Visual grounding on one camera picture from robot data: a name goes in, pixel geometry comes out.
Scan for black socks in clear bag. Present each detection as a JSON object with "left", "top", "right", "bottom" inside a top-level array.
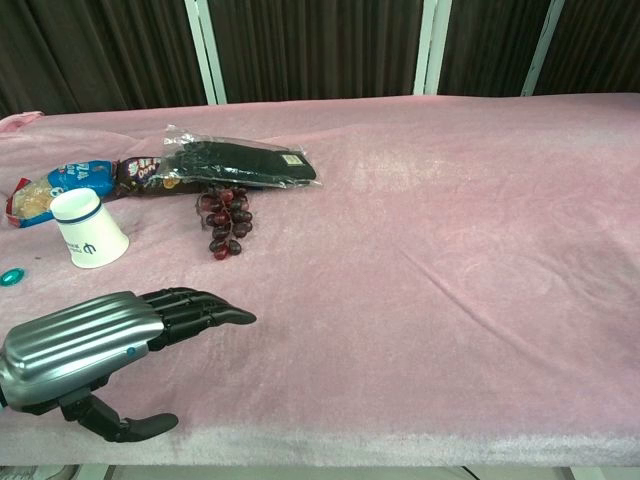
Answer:
[{"left": 162, "top": 124, "right": 325, "bottom": 191}]

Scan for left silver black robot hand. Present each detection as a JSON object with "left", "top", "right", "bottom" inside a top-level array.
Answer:
[{"left": 0, "top": 286, "right": 258, "bottom": 445}]

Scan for white screen frame post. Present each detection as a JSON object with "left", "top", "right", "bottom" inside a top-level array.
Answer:
[
  {"left": 412, "top": 0, "right": 453, "bottom": 97},
  {"left": 520, "top": 0, "right": 567, "bottom": 97},
  {"left": 183, "top": 0, "right": 229, "bottom": 105}
]

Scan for blue snack bag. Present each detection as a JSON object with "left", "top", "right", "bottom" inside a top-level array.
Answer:
[{"left": 5, "top": 159, "right": 117, "bottom": 230}]

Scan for dark pleated curtain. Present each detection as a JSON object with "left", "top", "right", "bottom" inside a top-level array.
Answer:
[{"left": 0, "top": 0, "right": 640, "bottom": 117}]

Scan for white paper cup blue print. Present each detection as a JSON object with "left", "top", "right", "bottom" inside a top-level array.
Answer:
[{"left": 49, "top": 188, "right": 131, "bottom": 270}]

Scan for dark purple snack packet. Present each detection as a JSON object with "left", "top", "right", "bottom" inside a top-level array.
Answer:
[{"left": 113, "top": 156, "right": 206, "bottom": 200}]

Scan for pink plush table cloth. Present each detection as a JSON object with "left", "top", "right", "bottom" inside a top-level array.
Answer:
[{"left": 0, "top": 92, "right": 640, "bottom": 468}]

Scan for purple plastic grape bunch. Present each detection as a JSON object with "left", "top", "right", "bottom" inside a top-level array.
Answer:
[{"left": 195, "top": 184, "right": 255, "bottom": 261}]

